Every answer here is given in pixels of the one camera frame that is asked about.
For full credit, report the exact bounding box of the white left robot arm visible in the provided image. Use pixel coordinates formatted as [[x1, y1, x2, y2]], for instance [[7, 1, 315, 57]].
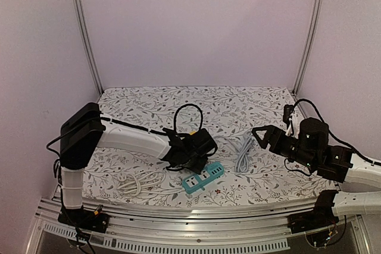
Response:
[[60, 102, 218, 227]]

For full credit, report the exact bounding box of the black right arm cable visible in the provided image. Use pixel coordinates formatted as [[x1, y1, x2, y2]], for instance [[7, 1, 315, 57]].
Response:
[[293, 98, 381, 165]]

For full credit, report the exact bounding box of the light blue power cord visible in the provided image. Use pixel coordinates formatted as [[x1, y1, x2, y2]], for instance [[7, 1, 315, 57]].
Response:
[[213, 130, 256, 174]]

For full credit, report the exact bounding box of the floral patterned table mat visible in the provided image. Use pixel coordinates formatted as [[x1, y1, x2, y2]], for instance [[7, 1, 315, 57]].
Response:
[[82, 86, 336, 209]]

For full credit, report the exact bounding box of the teal white power strip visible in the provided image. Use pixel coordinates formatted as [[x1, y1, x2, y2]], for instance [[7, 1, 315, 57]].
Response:
[[182, 162, 224, 195]]

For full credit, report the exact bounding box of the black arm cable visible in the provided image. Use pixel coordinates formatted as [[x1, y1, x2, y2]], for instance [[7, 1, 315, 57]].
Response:
[[293, 98, 381, 165], [173, 103, 205, 136]]

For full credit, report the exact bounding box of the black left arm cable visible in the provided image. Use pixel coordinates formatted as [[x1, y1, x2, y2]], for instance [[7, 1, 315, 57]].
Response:
[[173, 103, 205, 136]]

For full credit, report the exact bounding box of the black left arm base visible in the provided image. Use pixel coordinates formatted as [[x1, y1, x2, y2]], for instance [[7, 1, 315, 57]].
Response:
[[58, 205, 110, 233]]

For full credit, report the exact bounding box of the left aluminium frame post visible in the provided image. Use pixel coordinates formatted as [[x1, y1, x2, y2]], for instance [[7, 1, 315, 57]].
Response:
[[73, 0, 104, 96]]

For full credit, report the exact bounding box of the white cord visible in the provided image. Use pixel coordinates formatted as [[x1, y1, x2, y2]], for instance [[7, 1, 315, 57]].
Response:
[[115, 170, 185, 197]]

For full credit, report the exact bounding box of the aluminium frame post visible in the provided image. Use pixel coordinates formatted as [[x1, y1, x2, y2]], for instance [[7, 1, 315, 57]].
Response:
[[73, 0, 104, 96], [292, 0, 323, 96]]

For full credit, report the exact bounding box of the right aluminium frame post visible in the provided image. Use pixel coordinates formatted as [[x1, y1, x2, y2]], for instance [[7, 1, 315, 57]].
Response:
[[292, 0, 323, 96]]

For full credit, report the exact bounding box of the aluminium front rail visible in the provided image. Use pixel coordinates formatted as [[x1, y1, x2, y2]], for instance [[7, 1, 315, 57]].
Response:
[[26, 197, 373, 253]]

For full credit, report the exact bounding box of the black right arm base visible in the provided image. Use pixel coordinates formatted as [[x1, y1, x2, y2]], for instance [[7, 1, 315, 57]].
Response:
[[287, 190, 339, 248]]

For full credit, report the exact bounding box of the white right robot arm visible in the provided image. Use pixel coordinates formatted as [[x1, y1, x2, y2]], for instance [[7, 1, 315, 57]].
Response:
[[252, 118, 380, 228]]

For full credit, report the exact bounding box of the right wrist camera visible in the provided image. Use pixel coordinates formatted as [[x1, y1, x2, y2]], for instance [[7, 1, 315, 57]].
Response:
[[283, 104, 299, 137]]

